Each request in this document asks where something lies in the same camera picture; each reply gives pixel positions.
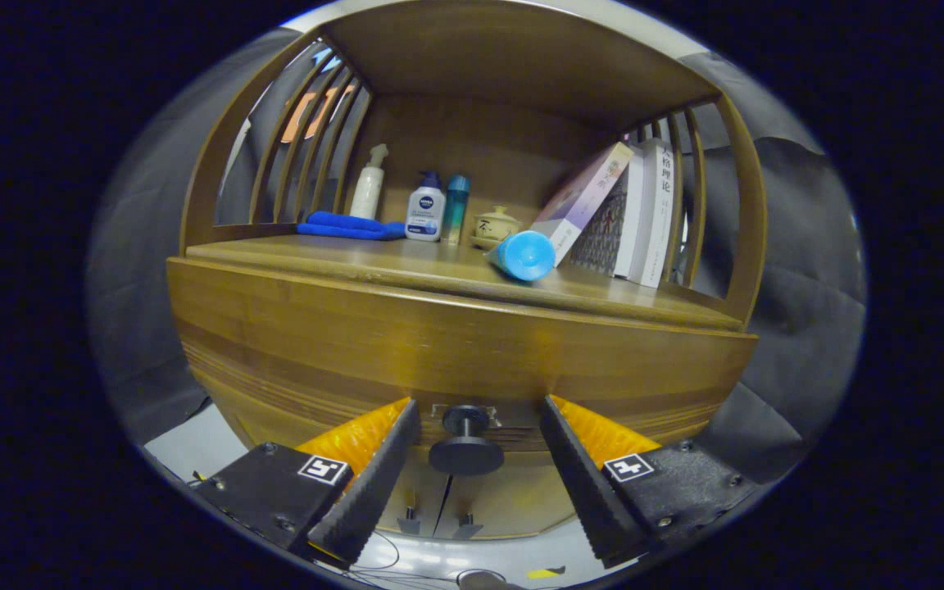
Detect blue cosmetic tube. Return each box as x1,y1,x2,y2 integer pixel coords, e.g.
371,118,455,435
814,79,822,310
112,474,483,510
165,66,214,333
485,229,557,283

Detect thick white book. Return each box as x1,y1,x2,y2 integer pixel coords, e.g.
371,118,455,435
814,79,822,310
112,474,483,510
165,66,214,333
615,138,676,288

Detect purple and white book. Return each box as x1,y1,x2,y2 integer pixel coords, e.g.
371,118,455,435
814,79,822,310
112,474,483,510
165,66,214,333
531,141,635,266

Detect wooden countertop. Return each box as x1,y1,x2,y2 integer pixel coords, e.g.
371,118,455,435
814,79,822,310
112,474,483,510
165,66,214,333
185,234,745,333

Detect white pump bottle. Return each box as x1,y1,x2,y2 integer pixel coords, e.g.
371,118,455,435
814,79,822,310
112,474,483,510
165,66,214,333
349,143,389,220

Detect blue folded cloth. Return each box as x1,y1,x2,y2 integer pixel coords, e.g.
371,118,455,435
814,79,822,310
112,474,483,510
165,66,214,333
297,211,407,241

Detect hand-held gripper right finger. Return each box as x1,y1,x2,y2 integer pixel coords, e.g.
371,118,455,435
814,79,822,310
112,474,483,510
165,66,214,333
539,394,756,569

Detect teal slim bottle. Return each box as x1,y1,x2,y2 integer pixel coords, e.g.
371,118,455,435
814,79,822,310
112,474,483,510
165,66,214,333
442,174,471,246

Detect wooden cabinet door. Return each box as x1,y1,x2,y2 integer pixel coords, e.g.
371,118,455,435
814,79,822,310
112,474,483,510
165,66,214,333
374,447,450,538
437,459,579,540

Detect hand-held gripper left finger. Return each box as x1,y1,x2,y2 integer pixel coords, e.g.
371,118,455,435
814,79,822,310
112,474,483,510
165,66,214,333
193,398,422,568

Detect wooden cabinet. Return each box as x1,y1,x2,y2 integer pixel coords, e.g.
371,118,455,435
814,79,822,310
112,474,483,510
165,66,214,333
165,0,768,542

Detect white bottle with blue cap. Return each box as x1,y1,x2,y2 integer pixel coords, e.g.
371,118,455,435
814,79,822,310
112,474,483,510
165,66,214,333
405,170,447,242

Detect floor cables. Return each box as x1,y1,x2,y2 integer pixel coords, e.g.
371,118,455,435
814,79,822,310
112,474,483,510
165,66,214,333
341,529,514,589

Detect beige lidded tea cup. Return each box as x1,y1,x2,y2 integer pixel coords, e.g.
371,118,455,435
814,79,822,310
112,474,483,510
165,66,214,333
472,205,522,250

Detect black drawer knob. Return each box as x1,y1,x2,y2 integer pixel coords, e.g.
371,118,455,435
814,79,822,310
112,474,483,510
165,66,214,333
428,405,506,477

